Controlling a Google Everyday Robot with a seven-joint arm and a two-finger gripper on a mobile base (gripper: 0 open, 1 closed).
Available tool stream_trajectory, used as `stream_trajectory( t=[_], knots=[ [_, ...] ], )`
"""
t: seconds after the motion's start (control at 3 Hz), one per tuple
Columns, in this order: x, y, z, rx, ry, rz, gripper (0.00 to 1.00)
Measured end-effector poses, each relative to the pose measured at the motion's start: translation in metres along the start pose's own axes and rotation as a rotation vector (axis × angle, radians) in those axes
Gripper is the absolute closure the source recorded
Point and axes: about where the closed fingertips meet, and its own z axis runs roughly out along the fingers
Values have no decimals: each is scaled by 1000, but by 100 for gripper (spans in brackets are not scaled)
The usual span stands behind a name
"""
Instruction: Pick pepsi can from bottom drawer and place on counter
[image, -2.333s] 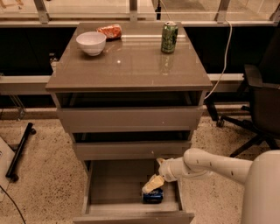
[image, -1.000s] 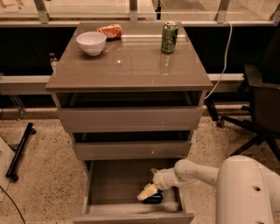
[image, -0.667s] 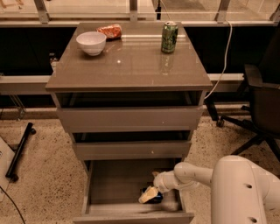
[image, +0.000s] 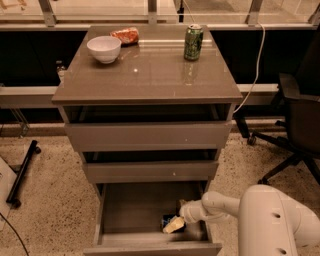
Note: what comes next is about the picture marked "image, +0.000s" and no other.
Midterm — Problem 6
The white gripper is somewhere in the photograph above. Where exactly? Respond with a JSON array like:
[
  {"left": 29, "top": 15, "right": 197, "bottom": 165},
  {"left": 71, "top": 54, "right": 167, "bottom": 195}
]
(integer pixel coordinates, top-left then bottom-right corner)
[{"left": 163, "top": 199, "right": 204, "bottom": 234}]

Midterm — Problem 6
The blue pepsi can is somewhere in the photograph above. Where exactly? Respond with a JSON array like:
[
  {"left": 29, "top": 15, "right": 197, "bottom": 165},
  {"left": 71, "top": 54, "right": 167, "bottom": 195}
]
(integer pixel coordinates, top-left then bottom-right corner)
[{"left": 162, "top": 214, "right": 178, "bottom": 231}]

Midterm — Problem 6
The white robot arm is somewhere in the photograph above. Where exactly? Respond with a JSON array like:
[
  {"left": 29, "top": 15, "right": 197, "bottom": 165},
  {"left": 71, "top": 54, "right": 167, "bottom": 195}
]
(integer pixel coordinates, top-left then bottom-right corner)
[{"left": 163, "top": 185, "right": 320, "bottom": 256}]

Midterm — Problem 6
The grey bottom drawer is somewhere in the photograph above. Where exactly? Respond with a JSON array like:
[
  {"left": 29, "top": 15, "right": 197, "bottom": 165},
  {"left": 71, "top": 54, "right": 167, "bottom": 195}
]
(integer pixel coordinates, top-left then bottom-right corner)
[{"left": 84, "top": 181, "right": 222, "bottom": 256}]

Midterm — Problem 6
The grey drawer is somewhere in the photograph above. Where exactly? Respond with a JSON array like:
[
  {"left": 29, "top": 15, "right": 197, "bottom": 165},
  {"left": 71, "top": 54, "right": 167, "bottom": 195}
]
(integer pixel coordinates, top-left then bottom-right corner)
[
  {"left": 84, "top": 181, "right": 222, "bottom": 256},
  {"left": 83, "top": 149, "right": 220, "bottom": 183},
  {"left": 64, "top": 103, "right": 236, "bottom": 153}
]

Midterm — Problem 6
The grey middle drawer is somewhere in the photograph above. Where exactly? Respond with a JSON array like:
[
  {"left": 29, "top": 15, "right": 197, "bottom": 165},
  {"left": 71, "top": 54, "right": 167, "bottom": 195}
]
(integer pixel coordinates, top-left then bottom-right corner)
[{"left": 83, "top": 149, "right": 220, "bottom": 183}]

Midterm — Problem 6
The grey top drawer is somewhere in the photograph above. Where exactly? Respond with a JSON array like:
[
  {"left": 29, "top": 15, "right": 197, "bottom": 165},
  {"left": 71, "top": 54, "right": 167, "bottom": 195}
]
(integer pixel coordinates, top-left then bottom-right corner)
[{"left": 64, "top": 103, "right": 236, "bottom": 153}]

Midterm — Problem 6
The grey drawer cabinet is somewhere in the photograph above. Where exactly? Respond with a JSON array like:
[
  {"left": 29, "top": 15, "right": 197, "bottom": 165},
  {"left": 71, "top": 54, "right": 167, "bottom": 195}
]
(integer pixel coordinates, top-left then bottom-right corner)
[{"left": 51, "top": 24, "right": 244, "bottom": 256}]

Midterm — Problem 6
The green soda can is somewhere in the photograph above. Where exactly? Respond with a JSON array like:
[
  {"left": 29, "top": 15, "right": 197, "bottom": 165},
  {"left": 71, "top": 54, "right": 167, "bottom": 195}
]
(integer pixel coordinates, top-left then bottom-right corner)
[{"left": 184, "top": 24, "right": 203, "bottom": 61}]

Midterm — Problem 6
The black office chair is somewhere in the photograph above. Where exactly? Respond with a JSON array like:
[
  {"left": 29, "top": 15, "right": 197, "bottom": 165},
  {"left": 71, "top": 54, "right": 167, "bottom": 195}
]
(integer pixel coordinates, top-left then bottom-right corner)
[{"left": 247, "top": 29, "right": 320, "bottom": 186}]

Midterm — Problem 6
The black wheeled stand leg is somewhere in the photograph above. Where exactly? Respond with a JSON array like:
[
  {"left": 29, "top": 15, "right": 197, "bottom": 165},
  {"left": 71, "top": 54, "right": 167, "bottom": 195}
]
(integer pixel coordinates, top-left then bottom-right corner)
[{"left": 6, "top": 140, "right": 41, "bottom": 208}]

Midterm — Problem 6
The white bowl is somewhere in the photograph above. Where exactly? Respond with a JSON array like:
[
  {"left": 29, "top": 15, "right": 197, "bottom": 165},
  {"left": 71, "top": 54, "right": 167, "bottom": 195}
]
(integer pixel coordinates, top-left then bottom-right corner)
[{"left": 87, "top": 36, "right": 121, "bottom": 64}]

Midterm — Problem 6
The orange chip bag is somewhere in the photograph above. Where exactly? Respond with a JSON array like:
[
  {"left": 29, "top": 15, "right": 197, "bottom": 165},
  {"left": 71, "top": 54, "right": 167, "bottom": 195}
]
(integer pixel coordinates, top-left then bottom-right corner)
[{"left": 110, "top": 27, "right": 139, "bottom": 45}]

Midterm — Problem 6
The clear plastic bottle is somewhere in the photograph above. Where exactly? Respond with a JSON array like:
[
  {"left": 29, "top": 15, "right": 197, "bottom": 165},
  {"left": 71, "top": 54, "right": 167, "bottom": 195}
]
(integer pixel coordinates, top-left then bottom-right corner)
[{"left": 56, "top": 60, "right": 66, "bottom": 83}]

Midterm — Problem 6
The black floor cable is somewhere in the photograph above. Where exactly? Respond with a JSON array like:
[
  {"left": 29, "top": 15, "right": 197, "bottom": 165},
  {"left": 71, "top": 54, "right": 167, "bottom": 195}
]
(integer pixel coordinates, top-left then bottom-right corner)
[{"left": 0, "top": 212, "right": 30, "bottom": 256}]

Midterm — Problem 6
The white cable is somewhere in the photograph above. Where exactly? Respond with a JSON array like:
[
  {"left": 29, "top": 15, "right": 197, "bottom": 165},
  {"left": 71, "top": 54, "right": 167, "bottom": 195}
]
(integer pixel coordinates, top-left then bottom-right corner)
[{"left": 233, "top": 23, "right": 267, "bottom": 115}]

